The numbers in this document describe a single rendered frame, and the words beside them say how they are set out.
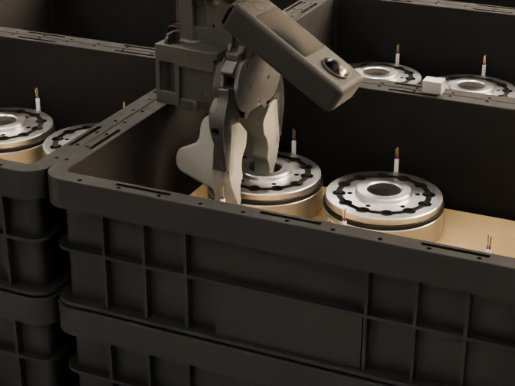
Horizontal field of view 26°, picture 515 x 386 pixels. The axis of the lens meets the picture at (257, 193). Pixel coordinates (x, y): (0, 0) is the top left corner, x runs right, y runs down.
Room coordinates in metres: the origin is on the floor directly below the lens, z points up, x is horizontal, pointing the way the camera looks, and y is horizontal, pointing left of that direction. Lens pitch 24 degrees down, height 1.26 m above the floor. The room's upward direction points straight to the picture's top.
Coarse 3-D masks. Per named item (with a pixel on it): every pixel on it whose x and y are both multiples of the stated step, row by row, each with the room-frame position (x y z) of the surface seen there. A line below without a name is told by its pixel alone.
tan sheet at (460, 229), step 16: (192, 192) 0.95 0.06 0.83; (448, 224) 0.88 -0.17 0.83; (464, 224) 0.88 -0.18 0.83; (480, 224) 0.88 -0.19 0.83; (496, 224) 0.88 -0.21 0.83; (512, 224) 0.88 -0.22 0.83; (448, 240) 0.85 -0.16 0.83; (464, 240) 0.85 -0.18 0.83; (480, 240) 0.85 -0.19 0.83; (496, 240) 0.85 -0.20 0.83; (512, 240) 0.85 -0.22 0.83; (512, 256) 0.82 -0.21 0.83
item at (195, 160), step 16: (208, 128) 0.88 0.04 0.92; (240, 128) 0.87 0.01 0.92; (192, 144) 0.88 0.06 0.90; (208, 144) 0.87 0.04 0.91; (240, 144) 0.87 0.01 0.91; (176, 160) 0.89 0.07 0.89; (192, 160) 0.88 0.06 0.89; (208, 160) 0.87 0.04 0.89; (240, 160) 0.87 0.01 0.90; (192, 176) 0.88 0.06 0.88; (208, 176) 0.87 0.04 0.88; (224, 176) 0.85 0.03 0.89; (240, 176) 0.87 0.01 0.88; (224, 192) 0.86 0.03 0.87; (240, 192) 0.87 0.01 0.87
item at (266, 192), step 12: (288, 156) 0.96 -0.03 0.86; (300, 156) 0.96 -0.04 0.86; (300, 168) 0.93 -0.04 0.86; (312, 168) 0.93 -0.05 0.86; (288, 180) 0.90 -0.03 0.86; (300, 180) 0.90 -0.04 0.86; (312, 180) 0.90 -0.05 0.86; (252, 192) 0.88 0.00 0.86; (264, 192) 0.88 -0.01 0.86; (276, 192) 0.88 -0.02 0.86; (288, 192) 0.88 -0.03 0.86; (300, 192) 0.88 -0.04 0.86
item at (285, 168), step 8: (248, 160) 0.93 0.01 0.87; (280, 160) 0.93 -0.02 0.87; (248, 168) 0.92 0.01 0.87; (280, 168) 0.92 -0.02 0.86; (288, 168) 0.92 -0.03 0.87; (248, 176) 0.90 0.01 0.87; (256, 176) 0.90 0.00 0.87; (264, 176) 0.90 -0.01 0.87; (272, 176) 0.90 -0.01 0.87; (280, 176) 0.90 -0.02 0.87; (288, 176) 0.91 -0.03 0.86
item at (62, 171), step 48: (384, 96) 0.95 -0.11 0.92; (432, 96) 0.93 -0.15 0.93; (96, 144) 0.82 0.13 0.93; (96, 192) 0.74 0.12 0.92; (144, 192) 0.73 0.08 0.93; (240, 240) 0.69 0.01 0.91; (288, 240) 0.67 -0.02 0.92; (336, 240) 0.66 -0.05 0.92; (384, 240) 0.65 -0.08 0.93; (480, 288) 0.62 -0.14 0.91
